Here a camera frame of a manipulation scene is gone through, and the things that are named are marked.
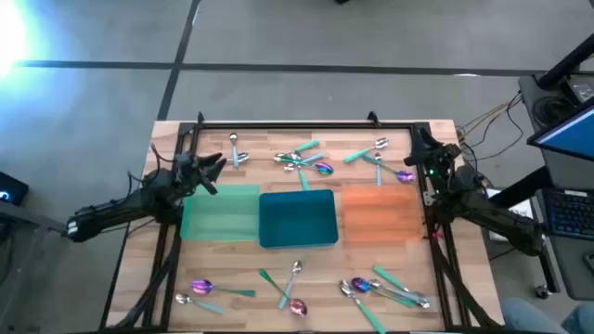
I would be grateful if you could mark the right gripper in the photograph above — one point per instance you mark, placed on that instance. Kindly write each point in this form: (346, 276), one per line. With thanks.
(443, 162)

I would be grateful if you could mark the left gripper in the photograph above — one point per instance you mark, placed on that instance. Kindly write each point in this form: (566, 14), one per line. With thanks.
(190, 169)

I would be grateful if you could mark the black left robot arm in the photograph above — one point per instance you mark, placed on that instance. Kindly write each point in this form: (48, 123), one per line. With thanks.
(116, 211)

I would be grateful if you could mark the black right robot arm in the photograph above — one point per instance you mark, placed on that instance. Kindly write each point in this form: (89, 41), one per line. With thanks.
(492, 215)

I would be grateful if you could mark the translucent green plastic bin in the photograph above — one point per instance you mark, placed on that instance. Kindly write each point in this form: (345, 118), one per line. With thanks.
(218, 218)

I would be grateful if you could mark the translucent orange plastic bin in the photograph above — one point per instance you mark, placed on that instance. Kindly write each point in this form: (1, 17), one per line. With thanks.
(380, 213)

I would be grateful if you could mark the teal blue plastic bin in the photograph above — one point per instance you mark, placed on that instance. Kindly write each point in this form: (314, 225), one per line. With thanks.
(297, 218)

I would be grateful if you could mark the black cart beam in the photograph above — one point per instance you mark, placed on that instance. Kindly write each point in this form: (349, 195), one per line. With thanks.
(529, 183)

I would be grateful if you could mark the white paper sheet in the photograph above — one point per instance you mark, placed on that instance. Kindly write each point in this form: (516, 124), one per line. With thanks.
(522, 209)

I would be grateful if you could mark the computer monitor blue screen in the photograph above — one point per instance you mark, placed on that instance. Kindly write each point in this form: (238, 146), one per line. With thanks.
(571, 134)

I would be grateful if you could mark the black backlit keyboard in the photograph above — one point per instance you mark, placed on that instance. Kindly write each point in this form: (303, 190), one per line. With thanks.
(571, 213)

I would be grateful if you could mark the black pole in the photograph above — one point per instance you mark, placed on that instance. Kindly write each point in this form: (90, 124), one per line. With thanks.
(566, 62)

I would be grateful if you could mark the black power adapter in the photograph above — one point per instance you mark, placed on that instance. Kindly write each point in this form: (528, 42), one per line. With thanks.
(582, 90)

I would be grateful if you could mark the caster wheel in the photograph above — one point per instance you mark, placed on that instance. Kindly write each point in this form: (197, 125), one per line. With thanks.
(541, 292)

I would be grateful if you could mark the dark grey stand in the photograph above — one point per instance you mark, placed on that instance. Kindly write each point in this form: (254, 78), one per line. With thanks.
(28, 219)

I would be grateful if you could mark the dark grey computer cart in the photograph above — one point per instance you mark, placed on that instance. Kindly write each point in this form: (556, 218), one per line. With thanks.
(571, 269)

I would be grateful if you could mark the person's leg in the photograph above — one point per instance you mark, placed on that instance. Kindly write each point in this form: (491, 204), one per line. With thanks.
(529, 317)
(580, 320)

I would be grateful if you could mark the black device blue light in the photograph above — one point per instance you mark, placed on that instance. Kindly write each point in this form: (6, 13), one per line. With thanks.
(11, 190)

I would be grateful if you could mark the black frame bracket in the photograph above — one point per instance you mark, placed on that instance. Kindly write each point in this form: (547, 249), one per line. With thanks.
(200, 117)
(373, 118)

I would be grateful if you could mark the black aluminium table frame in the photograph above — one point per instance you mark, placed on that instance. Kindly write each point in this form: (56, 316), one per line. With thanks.
(301, 125)

